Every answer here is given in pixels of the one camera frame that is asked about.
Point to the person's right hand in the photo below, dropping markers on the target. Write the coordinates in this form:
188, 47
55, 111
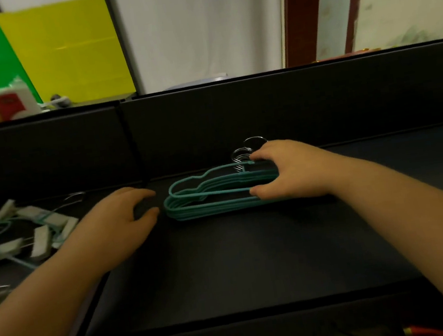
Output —
303, 169

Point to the person's left hand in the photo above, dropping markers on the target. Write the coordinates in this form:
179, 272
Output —
107, 229

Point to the person's left thumb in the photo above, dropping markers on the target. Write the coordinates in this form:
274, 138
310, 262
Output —
148, 217

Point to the person's right thumb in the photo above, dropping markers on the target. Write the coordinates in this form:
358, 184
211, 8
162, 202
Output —
266, 191

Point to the person's right forearm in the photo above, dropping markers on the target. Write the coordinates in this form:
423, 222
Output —
416, 225

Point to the person's left forearm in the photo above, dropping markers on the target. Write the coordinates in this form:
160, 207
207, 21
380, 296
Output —
33, 316

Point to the black open tray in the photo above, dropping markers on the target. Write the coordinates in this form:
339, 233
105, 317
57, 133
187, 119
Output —
41, 157
258, 258

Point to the pile of white clip hangers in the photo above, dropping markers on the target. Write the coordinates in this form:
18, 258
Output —
40, 240

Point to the small white object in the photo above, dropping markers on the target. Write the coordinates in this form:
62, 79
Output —
60, 100

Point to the white curtain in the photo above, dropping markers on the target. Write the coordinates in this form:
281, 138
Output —
203, 26

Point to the black metal pole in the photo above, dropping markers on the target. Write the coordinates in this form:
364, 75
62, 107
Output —
122, 40

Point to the yellow board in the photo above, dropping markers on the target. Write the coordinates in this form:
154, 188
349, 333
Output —
72, 51

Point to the dark brown door frame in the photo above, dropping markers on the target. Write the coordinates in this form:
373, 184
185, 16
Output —
300, 11

